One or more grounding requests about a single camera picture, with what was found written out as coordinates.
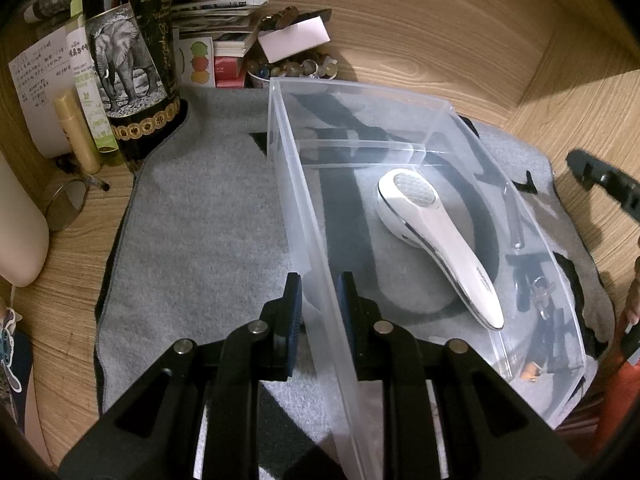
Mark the white handheld massager device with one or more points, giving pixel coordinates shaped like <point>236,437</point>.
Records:
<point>440,230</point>

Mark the black key bunch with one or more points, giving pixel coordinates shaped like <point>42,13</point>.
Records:
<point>542,300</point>

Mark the bowl of beads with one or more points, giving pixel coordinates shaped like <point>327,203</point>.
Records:
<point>295,67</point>

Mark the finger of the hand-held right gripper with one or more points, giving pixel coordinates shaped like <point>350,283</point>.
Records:
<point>605,175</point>

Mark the slim silver rod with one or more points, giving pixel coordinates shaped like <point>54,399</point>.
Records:
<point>518,220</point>

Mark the red book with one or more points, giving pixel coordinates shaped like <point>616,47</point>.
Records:
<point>230,70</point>

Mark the grey mat with black pattern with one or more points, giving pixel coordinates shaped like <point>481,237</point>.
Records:
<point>200,210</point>

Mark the white handwritten paper note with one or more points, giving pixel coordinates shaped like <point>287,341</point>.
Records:
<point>35,75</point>

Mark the dark wine bottle elephant label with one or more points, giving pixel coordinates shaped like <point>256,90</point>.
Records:
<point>130,75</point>

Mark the pale yellow tube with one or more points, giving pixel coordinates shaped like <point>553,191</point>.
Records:
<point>75,130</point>

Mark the small round mirror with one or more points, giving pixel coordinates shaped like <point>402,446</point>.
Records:
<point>67,205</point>

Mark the stack of books and papers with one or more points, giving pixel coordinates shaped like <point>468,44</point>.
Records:
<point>220,15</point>

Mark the cream mug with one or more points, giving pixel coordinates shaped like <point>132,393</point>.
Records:
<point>20,230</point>

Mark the rolled newspaper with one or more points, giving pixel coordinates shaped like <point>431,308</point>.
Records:
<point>50,2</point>

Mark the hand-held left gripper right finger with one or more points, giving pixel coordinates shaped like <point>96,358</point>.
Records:
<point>345,310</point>

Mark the white card box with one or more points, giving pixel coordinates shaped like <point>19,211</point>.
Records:
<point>295,40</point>

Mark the person's right forearm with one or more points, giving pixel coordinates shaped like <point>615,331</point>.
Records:
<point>622,385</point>

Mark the clear plastic storage bin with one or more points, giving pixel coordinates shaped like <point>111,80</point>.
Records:
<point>300,160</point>

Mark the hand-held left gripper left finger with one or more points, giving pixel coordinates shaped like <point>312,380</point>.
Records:
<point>293,320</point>

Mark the blue cartoon sticker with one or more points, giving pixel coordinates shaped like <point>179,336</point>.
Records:
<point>12,360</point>

